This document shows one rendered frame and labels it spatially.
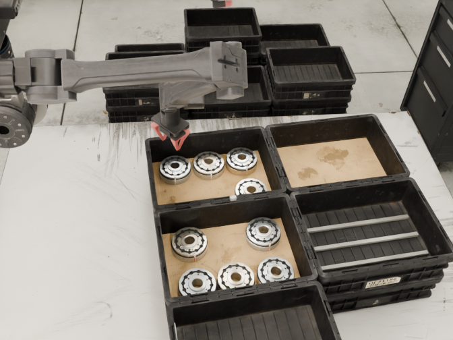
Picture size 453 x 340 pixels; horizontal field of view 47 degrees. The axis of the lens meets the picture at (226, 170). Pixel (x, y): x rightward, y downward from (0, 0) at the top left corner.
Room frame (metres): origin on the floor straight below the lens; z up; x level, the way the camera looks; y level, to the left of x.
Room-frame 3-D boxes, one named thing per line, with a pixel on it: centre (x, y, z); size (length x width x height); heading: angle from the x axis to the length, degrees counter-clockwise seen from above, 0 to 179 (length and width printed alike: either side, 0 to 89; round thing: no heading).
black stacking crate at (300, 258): (0.82, -0.03, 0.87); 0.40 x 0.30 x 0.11; 103
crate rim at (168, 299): (0.82, -0.03, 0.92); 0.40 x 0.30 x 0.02; 103
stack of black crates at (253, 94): (2.10, 0.01, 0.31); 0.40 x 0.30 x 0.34; 98
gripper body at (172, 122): (1.16, 0.17, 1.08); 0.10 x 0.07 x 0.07; 51
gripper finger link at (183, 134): (1.15, 0.16, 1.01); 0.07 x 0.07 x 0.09; 51
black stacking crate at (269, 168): (1.11, 0.04, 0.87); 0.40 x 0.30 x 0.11; 103
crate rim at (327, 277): (0.91, -0.42, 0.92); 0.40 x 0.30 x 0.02; 103
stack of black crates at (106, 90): (2.04, 0.41, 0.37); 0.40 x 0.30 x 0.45; 98
